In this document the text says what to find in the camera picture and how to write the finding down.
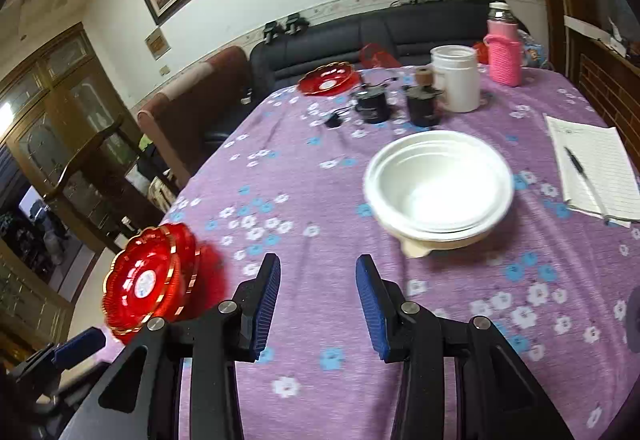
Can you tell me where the cream plastic bowl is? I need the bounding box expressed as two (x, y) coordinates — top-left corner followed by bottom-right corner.
(378, 221), (497, 258)

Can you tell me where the pink knitted bottle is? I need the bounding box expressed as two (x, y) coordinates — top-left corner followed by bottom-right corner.
(484, 1), (522, 87)

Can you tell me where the white plastic jar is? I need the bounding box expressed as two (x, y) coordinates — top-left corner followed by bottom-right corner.
(431, 44), (480, 113)

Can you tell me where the brown cork lid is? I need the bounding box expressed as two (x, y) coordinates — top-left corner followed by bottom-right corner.
(414, 66), (434, 87)

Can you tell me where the purple floral tablecloth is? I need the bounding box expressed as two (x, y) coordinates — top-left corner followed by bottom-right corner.
(165, 70), (639, 439)

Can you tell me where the dark wooden chair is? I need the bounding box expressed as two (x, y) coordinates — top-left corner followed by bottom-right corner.
(43, 115), (163, 254)

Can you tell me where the large red flower plate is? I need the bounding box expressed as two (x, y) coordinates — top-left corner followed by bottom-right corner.
(102, 226), (186, 345)

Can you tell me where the black pen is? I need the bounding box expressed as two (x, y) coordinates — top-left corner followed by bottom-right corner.
(564, 146), (611, 224)

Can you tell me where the small wall plaque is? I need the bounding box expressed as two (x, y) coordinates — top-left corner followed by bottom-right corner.
(145, 27), (170, 61)

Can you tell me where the black jar left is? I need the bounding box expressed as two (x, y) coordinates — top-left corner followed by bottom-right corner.
(354, 86), (390, 124)

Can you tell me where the wooden cabinet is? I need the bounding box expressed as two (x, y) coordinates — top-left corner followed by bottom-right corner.
(1, 24), (142, 366)

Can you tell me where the black jar right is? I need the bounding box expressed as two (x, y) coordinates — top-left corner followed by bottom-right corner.
(402, 86), (440, 128)

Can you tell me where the brown armchair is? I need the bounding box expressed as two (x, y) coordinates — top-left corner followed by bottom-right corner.
(136, 46), (255, 186)

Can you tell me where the black jar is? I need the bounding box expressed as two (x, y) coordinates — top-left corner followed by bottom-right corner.
(354, 86), (390, 124)
(402, 86), (440, 128)

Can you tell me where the white notepad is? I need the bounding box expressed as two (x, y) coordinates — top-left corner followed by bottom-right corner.
(546, 116), (639, 224)

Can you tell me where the black power adapter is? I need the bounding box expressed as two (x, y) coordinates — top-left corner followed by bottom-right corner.
(324, 112), (343, 129)

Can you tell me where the black leather sofa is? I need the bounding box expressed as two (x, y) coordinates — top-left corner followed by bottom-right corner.
(248, 0), (501, 101)

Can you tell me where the far red flower plate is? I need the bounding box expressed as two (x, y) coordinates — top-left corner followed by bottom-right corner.
(297, 62), (360, 96)

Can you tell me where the red plastic bag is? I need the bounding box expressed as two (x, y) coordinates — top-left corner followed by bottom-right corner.
(359, 44), (401, 68)

